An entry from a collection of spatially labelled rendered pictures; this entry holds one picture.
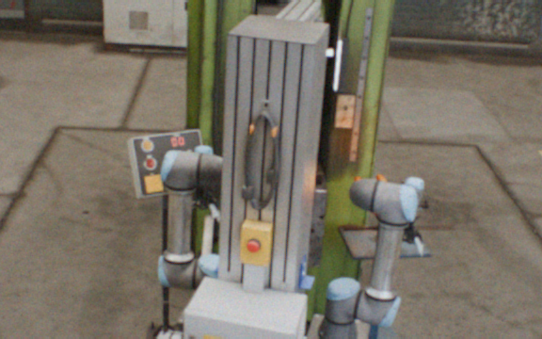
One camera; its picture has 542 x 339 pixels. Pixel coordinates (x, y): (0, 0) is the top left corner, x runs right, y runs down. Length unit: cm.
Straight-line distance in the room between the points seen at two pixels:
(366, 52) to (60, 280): 228
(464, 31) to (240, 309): 800
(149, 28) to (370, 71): 550
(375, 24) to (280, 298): 175
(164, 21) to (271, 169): 684
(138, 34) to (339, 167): 544
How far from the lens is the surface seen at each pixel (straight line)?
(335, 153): 391
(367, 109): 385
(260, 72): 213
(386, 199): 260
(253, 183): 226
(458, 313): 467
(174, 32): 899
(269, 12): 356
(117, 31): 909
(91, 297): 457
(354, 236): 382
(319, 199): 379
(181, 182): 274
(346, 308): 279
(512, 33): 1021
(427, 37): 991
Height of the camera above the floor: 257
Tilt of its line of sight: 25 degrees down
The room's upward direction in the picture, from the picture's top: 4 degrees clockwise
